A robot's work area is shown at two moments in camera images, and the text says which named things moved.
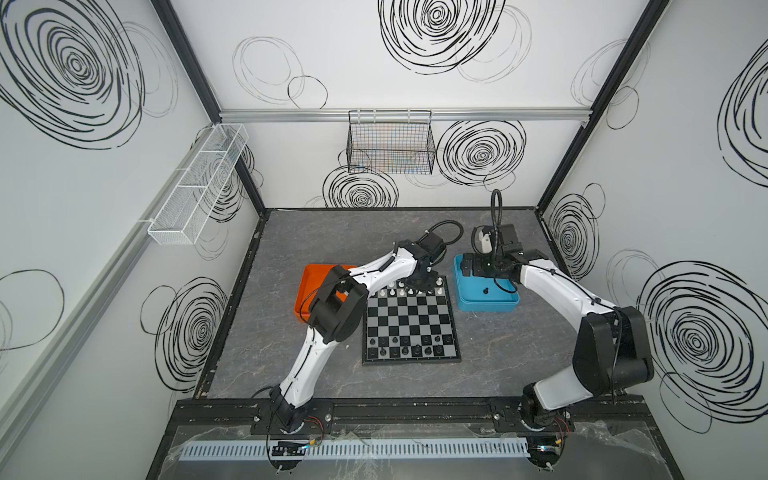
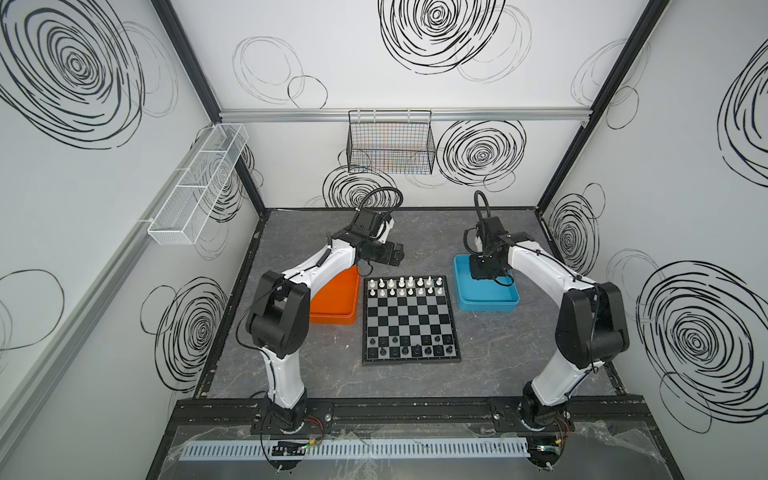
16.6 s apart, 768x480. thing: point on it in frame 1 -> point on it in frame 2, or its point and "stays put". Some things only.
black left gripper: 432,282 -> 390,254
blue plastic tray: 484,294 stays put
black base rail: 412,412 stays put
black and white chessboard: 404,325 stays put
